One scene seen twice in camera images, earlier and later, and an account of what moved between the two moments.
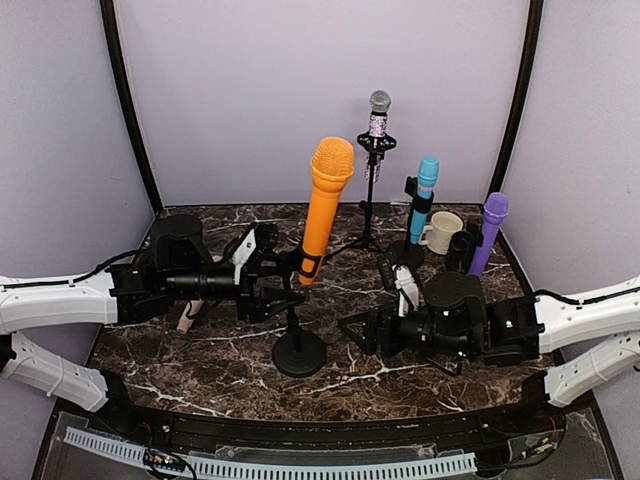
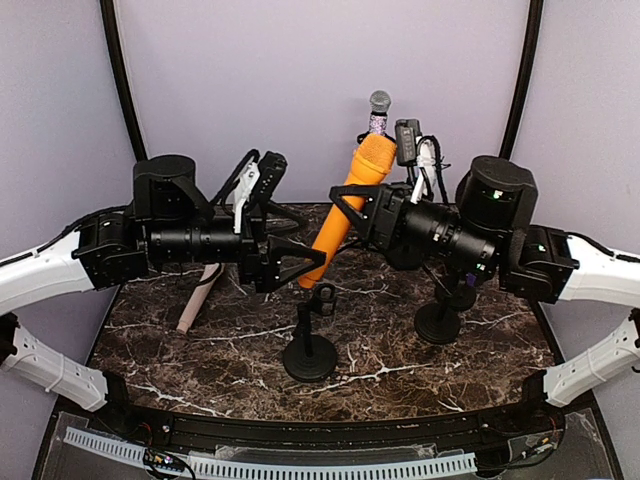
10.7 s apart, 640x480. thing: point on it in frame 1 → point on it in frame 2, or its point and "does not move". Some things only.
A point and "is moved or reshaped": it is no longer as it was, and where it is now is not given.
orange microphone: x=332 y=164 → x=372 y=161
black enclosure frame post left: x=118 y=58 does not move
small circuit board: x=163 y=459 does not move
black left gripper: x=248 y=303 → x=263 y=268
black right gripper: x=376 y=322 → x=385 y=225
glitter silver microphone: x=379 y=105 does not move
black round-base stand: x=300 y=353 is moved or reshaped
